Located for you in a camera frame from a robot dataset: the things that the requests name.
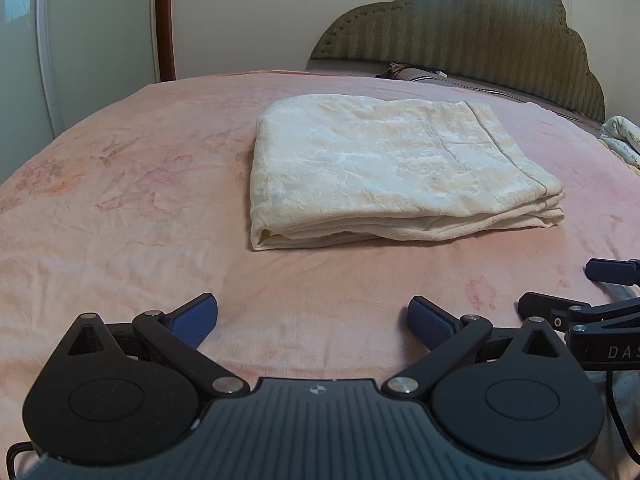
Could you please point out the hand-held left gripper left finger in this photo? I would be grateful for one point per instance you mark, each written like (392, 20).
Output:
(197, 317)

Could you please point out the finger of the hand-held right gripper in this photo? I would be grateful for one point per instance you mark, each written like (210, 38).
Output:
(542, 306)
(612, 272)

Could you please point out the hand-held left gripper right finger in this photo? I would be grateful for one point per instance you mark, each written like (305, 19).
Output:
(430, 322)

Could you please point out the cream blanket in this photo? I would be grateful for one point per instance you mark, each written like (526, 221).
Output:
(390, 170)

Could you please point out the pink bed sheet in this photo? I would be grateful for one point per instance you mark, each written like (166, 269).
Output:
(150, 235)

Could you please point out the white printed quilt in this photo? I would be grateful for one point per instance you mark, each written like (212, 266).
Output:
(625, 135)

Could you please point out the grey striped pillow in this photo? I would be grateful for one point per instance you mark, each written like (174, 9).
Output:
(415, 74)

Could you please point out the olive upholstered headboard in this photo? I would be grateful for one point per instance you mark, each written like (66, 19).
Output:
(475, 25)

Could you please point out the brown wooden wardrobe trim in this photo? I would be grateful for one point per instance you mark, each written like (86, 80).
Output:
(165, 20)

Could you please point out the white floral wardrobe door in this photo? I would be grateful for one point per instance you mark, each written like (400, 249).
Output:
(100, 25)

